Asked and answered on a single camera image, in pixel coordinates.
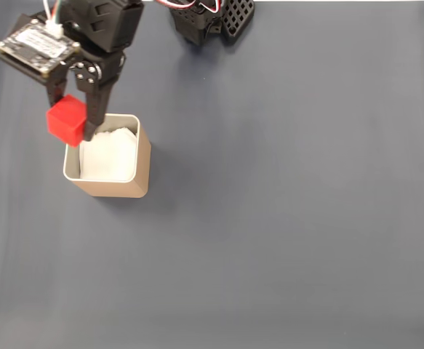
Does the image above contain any red cube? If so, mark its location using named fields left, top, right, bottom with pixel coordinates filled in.
left=46, top=94, right=88, bottom=148

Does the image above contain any tan box with metal interior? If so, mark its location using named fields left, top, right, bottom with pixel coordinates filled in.
left=63, top=113, right=152, bottom=199

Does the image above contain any white tissue paper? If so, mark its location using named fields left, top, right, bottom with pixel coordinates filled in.
left=79, top=126, right=138, bottom=182

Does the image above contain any blue-grey table mat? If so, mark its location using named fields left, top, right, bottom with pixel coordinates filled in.
left=0, top=1, right=424, bottom=349

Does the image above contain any camera circuit board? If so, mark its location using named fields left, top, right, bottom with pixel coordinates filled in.
left=0, top=20, right=82, bottom=79

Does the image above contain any white red camera wire bundle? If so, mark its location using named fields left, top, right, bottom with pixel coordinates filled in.
left=42, top=0, right=67, bottom=38

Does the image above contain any white red motor wire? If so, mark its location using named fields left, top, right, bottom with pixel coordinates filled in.
left=153, top=0, right=224, bottom=15

